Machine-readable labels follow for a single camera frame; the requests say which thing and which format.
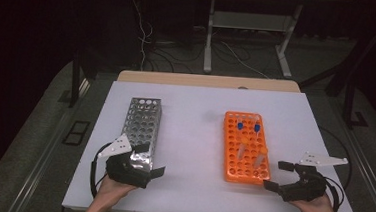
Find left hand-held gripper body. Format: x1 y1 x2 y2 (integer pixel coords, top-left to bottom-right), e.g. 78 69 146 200
95 131 157 190

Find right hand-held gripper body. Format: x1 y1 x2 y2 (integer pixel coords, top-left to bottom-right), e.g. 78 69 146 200
278 150 350 207

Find silver metal test tube rack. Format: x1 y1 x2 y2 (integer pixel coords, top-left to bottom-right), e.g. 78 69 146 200
117 95 163 173

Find orange-capped test tube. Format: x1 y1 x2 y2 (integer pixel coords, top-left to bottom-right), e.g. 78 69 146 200
253 147 269 170
237 137 250 159

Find orange plastic test tube rack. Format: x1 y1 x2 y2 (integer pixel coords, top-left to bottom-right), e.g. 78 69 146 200
219 110 276 187

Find person's left hand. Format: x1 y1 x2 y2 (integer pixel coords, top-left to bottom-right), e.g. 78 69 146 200
96 173 139 205

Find person's right hand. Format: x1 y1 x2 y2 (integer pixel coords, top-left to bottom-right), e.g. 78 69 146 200
288 191 340 212

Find black stand with diagonal brace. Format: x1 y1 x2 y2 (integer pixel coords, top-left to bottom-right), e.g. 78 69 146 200
296 3 376 131

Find grey metal stand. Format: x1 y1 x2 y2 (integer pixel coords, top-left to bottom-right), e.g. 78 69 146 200
201 0 299 80

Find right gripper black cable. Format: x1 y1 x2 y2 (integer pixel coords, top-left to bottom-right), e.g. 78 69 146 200
322 175 344 212

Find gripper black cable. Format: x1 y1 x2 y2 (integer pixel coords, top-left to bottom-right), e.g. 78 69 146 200
322 175 344 212
88 141 112 200

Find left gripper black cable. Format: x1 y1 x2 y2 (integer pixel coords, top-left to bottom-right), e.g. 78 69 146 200
88 141 112 200

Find black floor cable beside table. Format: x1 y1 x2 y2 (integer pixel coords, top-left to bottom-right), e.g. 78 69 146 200
315 126 356 192

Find black floor cables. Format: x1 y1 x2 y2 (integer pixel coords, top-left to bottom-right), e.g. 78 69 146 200
144 37 208 75

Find white floor cable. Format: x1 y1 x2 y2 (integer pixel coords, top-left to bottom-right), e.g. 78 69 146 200
217 40 275 81

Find white hanging cable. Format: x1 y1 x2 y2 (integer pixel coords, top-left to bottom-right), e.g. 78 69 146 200
124 0 156 71

